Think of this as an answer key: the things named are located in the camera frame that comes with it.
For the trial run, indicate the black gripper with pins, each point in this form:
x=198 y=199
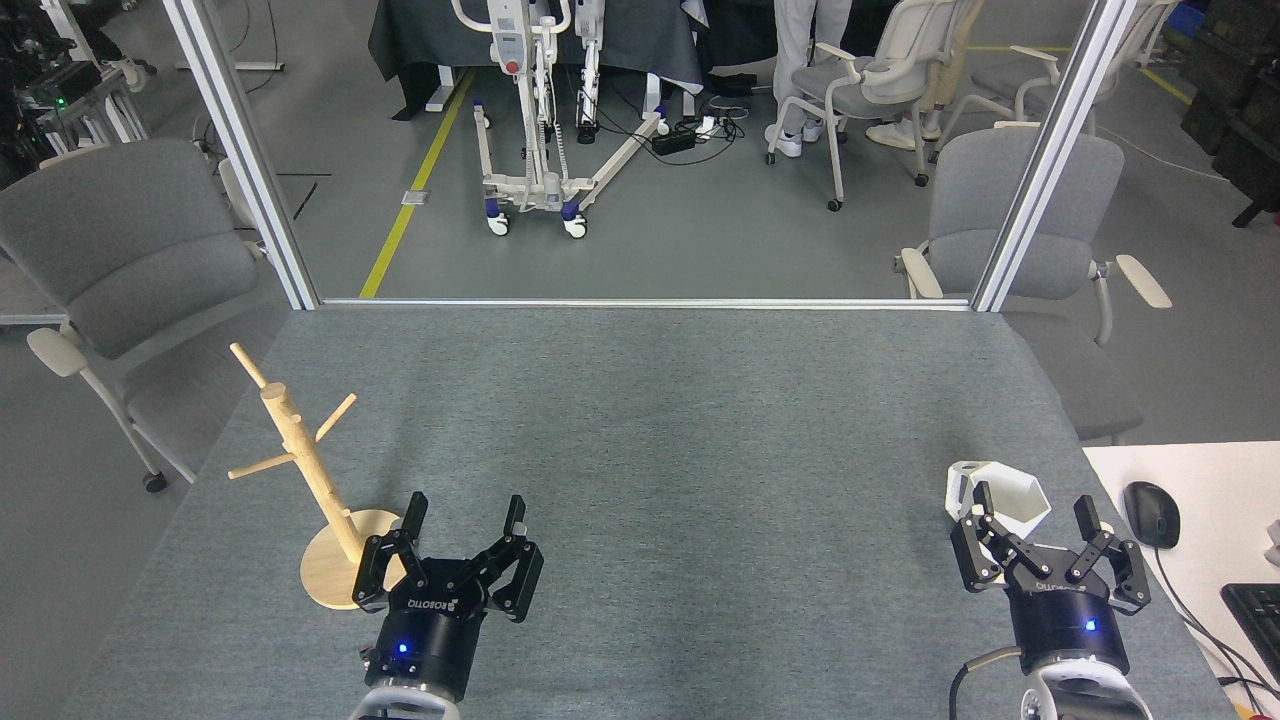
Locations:
x=1065 y=620
x=430 y=630

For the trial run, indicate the white hexagonal cup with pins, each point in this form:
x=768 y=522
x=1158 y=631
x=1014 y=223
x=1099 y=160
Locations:
x=1010 y=492

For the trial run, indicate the wooden cup rack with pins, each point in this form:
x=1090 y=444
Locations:
x=300 y=450

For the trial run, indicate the equipment rack with green light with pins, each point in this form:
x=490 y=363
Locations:
x=50 y=90

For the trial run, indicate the black computer mouse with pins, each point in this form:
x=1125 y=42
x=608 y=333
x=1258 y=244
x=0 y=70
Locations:
x=1152 y=512

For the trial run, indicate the black keyboard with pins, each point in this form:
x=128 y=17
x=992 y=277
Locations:
x=1258 y=620

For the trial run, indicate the grey office chair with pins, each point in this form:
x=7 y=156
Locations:
x=130 y=250
x=1010 y=190

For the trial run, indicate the person's feet behind chair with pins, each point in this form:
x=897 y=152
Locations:
x=895 y=135

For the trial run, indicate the white office chair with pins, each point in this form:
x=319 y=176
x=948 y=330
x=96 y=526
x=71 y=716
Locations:
x=860 y=95
x=1040 y=80

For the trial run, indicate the black power strip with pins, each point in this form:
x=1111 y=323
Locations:
x=675 y=141

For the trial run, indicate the white stand on wheels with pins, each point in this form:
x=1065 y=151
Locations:
x=515 y=50

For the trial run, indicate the dark cloth covered table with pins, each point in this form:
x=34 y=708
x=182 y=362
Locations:
x=430 y=35

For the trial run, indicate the person in white trousers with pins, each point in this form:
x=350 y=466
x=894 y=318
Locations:
x=795 y=40

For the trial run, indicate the silver frame post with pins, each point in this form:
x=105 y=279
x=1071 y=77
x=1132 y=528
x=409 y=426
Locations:
x=245 y=150
x=1050 y=150

